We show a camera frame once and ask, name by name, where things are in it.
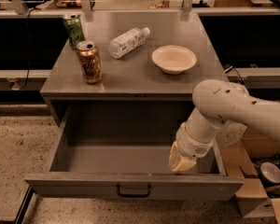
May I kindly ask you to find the orange soda can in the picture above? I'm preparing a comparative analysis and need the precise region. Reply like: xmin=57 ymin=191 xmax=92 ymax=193
xmin=77 ymin=41 xmax=102 ymax=84

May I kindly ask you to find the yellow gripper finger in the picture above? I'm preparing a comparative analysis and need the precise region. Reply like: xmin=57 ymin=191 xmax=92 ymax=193
xmin=169 ymin=142 xmax=197 ymax=172

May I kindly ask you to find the brown cardboard box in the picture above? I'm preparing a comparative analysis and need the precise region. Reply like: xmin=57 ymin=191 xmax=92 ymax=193
xmin=220 ymin=128 xmax=280 ymax=224

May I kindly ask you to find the grey top drawer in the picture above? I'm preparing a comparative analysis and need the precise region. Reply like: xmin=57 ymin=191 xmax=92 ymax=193
xmin=25 ymin=102 xmax=244 ymax=201

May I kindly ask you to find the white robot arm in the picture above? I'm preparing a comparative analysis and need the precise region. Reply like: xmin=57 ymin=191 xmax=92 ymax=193
xmin=169 ymin=79 xmax=280 ymax=172

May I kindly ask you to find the grey metal drawer cabinet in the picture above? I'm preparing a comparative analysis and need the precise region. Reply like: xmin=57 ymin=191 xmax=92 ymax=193
xmin=41 ymin=10 xmax=226 ymax=143

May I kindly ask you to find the white paper bowl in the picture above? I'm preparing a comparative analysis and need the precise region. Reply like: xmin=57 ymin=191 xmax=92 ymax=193
xmin=152 ymin=45 xmax=197 ymax=75

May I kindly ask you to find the black power cable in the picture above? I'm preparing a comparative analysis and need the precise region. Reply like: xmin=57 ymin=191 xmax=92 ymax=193
xmin=20 ymin=7 xmax=38 ymax=91

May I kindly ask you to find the clear plastic water bottle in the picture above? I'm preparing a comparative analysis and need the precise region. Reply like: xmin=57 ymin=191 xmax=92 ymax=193
xmin=108 ymin=27 xmax=150 ymax=59

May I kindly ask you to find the black chair leg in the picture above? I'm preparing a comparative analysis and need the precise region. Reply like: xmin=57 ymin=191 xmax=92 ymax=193
xmin=0 ymin=186 xmax=35 ymax=224

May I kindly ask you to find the green soda can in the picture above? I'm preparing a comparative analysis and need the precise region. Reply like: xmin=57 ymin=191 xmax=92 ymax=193
xmin=63 ymin=14 xmax=85 ymax=49

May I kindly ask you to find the silver metal bowl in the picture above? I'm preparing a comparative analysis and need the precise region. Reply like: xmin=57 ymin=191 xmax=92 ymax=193
xmin=260 ymin=162 xmax=280 ymax=184

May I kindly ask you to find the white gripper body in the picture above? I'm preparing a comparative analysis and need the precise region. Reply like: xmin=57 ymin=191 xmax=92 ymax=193
xmin=175 ymin=122 xmax=213 ymax=158

